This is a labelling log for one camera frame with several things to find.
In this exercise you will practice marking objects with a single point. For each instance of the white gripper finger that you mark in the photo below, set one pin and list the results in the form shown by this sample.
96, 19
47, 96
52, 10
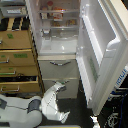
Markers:
95, 122

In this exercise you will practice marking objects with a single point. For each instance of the white fridge door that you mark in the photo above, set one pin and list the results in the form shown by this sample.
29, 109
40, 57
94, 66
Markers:
102, 49

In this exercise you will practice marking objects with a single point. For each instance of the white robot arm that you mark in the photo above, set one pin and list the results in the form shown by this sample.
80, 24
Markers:
27, 113

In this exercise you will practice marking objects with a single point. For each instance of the lower fridge drawer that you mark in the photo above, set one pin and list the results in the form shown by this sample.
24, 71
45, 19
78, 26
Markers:
68, 88

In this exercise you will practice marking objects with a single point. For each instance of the fridge drawer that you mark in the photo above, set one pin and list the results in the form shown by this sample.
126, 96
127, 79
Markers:
68, 88
58, 67

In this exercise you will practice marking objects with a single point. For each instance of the upper fridge drawer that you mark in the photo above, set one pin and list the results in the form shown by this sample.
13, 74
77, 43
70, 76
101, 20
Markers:
58, 67

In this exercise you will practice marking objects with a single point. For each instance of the white fridge body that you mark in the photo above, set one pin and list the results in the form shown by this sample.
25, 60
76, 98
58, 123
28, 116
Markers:
51, 41

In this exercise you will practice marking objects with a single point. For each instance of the white blue standing robot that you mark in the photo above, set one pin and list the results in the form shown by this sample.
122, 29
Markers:
116, 99

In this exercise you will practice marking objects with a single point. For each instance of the wooden drawer cabinet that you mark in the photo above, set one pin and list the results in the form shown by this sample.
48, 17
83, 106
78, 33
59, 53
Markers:
19, 68

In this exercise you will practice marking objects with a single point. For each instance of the food items on shelf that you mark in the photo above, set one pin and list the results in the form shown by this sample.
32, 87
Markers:
60, 13

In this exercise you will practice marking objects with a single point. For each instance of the grey box on cabinet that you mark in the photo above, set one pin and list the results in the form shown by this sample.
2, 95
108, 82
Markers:
14, 11

